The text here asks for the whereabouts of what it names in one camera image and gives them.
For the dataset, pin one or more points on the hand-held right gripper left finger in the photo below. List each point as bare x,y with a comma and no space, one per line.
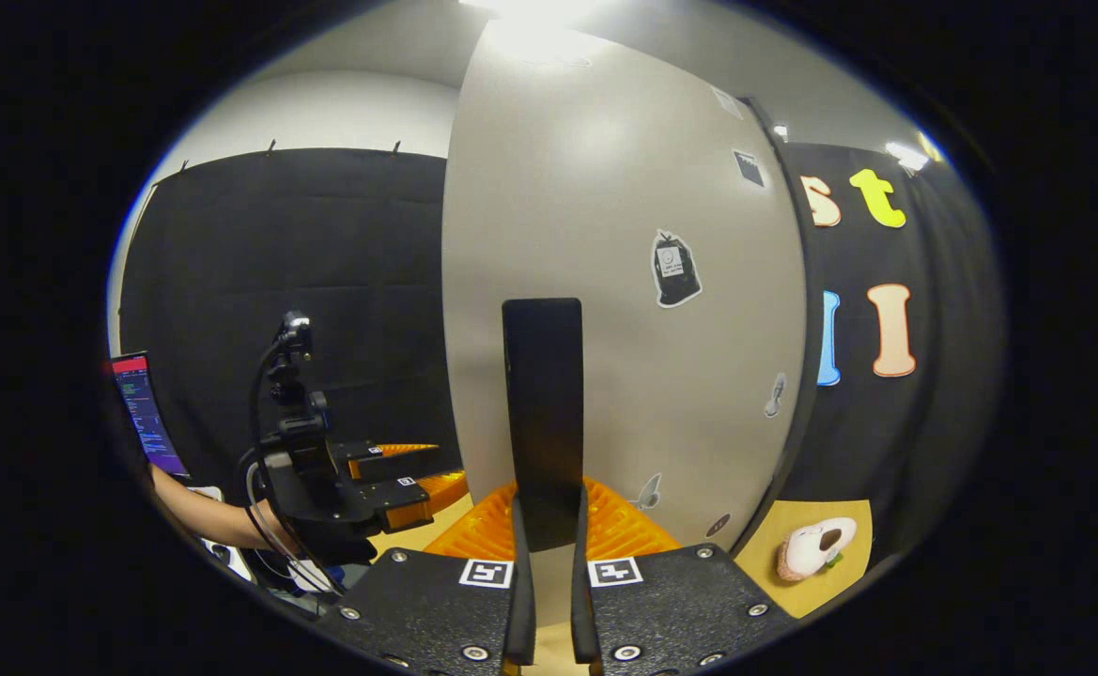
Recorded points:
522,620

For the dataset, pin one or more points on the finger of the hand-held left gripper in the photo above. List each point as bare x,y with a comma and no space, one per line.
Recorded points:
398,498
408,465

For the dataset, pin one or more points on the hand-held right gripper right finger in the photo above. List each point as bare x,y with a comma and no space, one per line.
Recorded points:
584,620

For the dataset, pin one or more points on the beige cabinet door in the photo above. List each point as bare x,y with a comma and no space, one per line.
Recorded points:
605,188

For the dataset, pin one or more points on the dark grey cabinet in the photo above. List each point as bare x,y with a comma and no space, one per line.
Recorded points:
812,319

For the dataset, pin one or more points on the white printed sheet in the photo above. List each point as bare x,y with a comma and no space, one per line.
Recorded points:
237,565

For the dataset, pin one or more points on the laptop screen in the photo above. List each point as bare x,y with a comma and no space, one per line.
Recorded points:
146,413

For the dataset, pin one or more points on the black backdrop cloth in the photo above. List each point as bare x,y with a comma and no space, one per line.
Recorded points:
323,235
943,376

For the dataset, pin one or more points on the white plush toy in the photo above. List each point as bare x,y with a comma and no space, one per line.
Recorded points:
811,549

